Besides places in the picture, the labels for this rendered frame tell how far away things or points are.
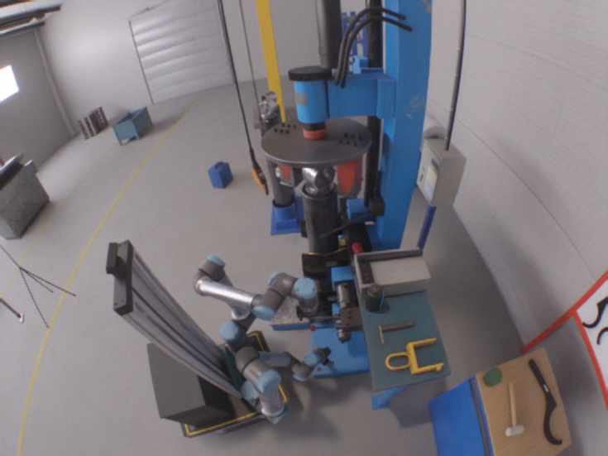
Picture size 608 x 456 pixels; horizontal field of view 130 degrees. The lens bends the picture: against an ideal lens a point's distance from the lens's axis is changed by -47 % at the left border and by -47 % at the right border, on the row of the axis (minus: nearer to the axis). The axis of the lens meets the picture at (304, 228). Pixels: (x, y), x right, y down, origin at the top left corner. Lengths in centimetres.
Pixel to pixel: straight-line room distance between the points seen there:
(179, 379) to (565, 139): 326
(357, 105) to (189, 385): 182
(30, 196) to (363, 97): 835
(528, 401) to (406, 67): 189
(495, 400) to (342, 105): 176
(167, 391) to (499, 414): 195
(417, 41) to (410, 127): 43
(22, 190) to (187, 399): 758
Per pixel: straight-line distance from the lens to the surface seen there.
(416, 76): 131
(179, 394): 182
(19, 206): 848
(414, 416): 250
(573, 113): 245
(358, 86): 128
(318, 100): 126
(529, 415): 185
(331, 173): 151
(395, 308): 155
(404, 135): 139
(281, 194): 312
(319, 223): 162
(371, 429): 242
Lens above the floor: 240
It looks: 44 degrees down
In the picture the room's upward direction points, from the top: 8 degrees counter-clockwise
